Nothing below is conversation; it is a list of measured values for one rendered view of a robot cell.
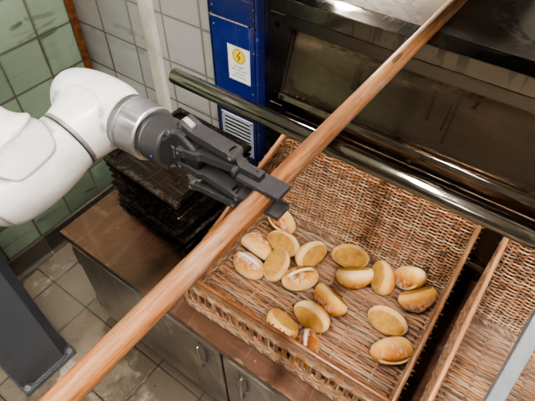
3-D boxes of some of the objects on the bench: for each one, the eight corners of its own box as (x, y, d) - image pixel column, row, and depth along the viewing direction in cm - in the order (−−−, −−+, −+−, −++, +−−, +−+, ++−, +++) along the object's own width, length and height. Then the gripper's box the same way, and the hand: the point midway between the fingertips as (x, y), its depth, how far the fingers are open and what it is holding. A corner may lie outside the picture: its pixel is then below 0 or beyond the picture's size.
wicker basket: (283, 192, 149) (286, 122, 128) (458, 277, 127) (494, 210, 107) (181, 304, 122) (164, 239, 101) (381, 436, 100) (410, 387, 80)
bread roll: (417, 369, 108) (419, 349, 104) (375, 376, 107) (375, 356, 104) (408, 351, 112) (410, 331, 109) (368, 357, 112) (368, 337, 109)
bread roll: (333, 266, 126) (337, 270, 119) (371, 265, 126) (376, 270, 119) (334, 286, 126) (337, 292, 120) (371, 285, 126) (376, 291, 119)
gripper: (165, 79, 68) (302, 142, 59) (180, 161, 80) (296, 224, 71) (126, 104, 64) (267, 177, 54) (148, 186, 76) (267, 257, 66)
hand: (263, 192), depth 64 cm, fingers closed on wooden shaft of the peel, 3 cm apart
